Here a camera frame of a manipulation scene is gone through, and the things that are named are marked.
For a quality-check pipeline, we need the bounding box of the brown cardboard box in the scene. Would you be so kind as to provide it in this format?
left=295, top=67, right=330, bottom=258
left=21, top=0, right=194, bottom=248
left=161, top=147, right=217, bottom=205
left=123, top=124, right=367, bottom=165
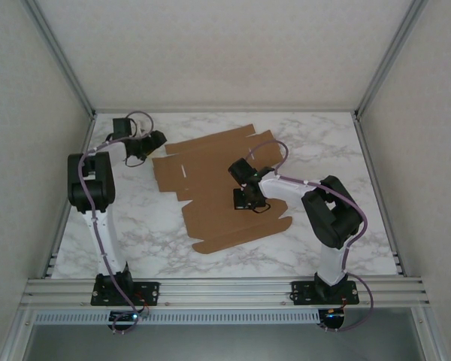
left=151, top=125, right=294, bottom=256

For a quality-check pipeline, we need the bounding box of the small controller board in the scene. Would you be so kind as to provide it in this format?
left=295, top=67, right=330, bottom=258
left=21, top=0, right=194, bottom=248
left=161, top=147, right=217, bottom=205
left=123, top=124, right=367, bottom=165
left=320, top=308, right=346, bottom=321
left=108, top=310, right=141, bottom=323

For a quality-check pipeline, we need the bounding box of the aluminium table side rail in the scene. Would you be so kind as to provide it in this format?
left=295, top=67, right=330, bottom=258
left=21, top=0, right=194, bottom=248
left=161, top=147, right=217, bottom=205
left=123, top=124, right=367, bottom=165
left=352, top=112, right=406, bottom=278
left=41, top=112, right=98, bottom=280

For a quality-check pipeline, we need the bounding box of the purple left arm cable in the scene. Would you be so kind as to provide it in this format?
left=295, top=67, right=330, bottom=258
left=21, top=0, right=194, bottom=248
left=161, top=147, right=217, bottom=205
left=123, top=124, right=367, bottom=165
left=77, top=110, right=155, bottom=335

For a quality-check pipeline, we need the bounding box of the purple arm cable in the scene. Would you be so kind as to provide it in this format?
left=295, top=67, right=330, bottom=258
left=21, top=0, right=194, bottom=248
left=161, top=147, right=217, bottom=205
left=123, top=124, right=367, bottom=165
left=250, top=139, right=375, bottom=334
left=77, top=110, right=155, bottom=335

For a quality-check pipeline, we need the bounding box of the aluminium table end rail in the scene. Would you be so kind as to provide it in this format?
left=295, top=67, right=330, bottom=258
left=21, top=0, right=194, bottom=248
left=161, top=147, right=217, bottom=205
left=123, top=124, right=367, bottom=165
left=92, top=108, right=359, bottom=115

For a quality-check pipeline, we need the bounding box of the aluminium mounting rail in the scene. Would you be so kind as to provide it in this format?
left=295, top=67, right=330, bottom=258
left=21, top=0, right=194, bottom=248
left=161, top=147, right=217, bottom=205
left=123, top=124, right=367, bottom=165
left=20, top=277, right=431, bottom=310

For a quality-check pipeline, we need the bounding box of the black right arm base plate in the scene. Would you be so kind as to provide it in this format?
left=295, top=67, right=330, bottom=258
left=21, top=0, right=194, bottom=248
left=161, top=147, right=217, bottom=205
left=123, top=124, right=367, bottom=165
left=291, top=280, right=361, bottom=305

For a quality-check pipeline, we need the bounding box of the aluminium frame post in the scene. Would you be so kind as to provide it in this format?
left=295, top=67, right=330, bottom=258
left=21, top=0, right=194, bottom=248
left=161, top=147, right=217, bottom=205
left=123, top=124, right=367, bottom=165
left=353, top=0, right=430, bottom=120
left=20, top=0, right=98, bottom=120

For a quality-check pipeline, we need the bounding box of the grey slotted cable duct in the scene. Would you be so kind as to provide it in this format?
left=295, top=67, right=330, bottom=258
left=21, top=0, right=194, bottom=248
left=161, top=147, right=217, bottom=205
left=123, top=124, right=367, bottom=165
left=33, top=310, right=320, bottom=325

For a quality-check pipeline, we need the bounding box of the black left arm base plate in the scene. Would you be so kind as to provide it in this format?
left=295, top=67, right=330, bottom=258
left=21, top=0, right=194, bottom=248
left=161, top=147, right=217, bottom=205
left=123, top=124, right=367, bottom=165
left=91, top=281, right=161, bottom=306

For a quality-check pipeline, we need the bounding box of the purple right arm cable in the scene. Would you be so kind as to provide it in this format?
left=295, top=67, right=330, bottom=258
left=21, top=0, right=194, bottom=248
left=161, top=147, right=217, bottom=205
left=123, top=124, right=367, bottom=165
left=250, top=139, right=375, bottom=334

